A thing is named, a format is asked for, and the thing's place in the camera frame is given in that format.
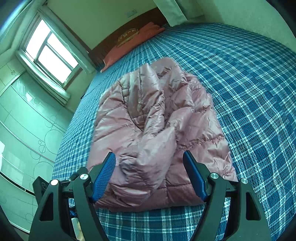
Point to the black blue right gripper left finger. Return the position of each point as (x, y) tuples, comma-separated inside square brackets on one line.
[(53, 222)]

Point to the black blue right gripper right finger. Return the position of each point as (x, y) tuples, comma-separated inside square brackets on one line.
[(246, 220)]

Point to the pink quilted down jacket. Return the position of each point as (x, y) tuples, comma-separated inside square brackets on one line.
[(148, 119)]

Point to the bare left hand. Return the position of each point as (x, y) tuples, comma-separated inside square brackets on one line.
[(77, 229)]

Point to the white patterned wardrobe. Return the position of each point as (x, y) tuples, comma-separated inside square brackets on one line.
[(33, 125)]

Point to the white left window curtain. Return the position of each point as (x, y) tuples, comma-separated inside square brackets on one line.
[(42, 79)]

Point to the blue plaid bed sheet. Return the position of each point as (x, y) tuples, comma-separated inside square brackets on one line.
[(252, 81)]

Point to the brown embroidered cushion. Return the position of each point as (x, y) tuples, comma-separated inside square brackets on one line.
[(126, 36)]

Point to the orange red pillow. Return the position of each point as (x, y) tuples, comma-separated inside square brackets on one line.
[(145, 33)]

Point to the white curtain beside headboard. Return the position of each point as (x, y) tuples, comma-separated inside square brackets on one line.
[(179, 12)]

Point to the left window with frame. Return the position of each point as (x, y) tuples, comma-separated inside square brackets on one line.
[(47, 53)]

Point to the white wall switch plate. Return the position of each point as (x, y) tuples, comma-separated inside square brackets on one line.
[(130, 13)]

